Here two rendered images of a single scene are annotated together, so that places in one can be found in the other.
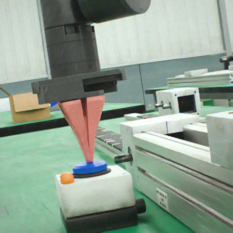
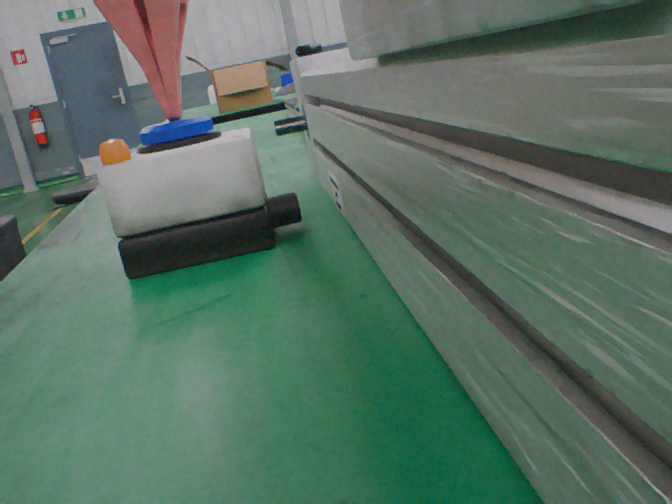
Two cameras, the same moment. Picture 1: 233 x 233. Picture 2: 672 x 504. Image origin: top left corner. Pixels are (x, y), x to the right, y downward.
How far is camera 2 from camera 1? 25 cm
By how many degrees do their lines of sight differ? 12
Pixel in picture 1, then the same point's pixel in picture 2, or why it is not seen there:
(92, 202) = (169, 202)
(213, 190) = (375, 144)
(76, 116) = (121, 13)
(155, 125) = (343, 54)
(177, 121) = not seen: hidden behind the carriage
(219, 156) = (355, 29)
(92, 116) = (158, 12)
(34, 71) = (271, 46)
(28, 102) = (237, 79)
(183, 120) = not seen: hidden behind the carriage
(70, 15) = not seen: outside the picture
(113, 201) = (216, 198)
